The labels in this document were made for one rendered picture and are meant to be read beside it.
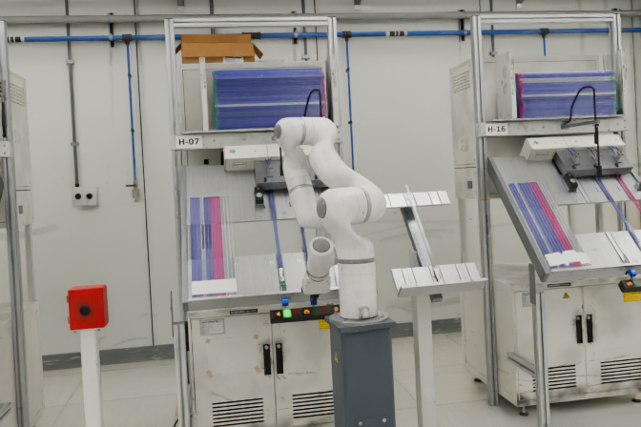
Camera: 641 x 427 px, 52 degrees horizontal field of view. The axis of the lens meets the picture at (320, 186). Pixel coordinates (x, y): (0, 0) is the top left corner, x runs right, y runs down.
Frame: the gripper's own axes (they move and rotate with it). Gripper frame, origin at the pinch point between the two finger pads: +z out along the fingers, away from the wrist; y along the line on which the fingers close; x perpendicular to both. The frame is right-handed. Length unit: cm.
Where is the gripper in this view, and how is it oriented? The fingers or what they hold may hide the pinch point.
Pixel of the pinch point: (314, 295)
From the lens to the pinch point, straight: 250.2
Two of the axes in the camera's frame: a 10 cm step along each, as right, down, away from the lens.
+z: -0.9, 6.7, 7.4
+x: -1.5, -7.4, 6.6
